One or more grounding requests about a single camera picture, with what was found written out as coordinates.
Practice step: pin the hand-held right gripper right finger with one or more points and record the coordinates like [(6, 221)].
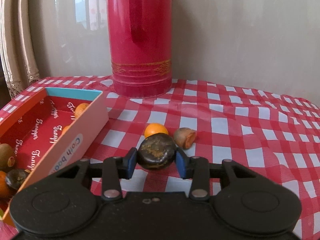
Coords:
[(181, 163)]

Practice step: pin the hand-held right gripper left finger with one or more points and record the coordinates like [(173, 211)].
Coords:
[(130, 162)]

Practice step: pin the dark brown round fruit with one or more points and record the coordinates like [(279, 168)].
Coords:
[(16, 178), (156, 152)]

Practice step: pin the pink cardboard box red inside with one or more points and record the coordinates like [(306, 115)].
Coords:
[(75, 135)]

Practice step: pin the brown kiwi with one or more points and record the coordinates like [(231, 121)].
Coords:
[(4, 152)]

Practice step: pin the brown fruit half orange flesh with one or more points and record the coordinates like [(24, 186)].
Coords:
[(183, 137)]

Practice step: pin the red white checkered tablecloth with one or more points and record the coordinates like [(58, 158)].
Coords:
[(237, 130)]

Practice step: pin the red thermos flask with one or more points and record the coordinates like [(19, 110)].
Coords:
[(140, 55)]

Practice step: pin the beige lace curtain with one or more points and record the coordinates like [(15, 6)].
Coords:
[(22, 42)]

